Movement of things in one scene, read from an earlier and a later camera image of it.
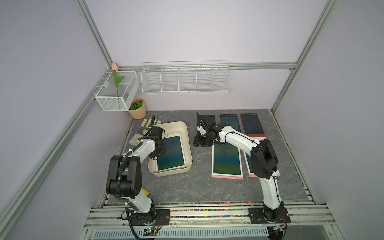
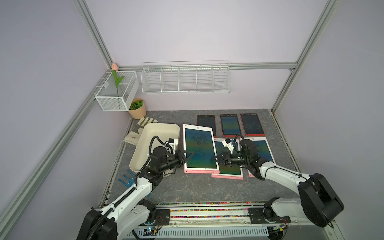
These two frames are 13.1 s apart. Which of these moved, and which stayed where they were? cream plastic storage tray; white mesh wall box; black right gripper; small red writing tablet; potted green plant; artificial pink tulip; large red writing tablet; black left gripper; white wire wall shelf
Moved: black right gripper; cream plastic storage tray; black left gripper
Stayed: artificial pink tulip; potted green plant; large red writing tablet; small red writing tablet; white wire wall shelf; white mesh wall box
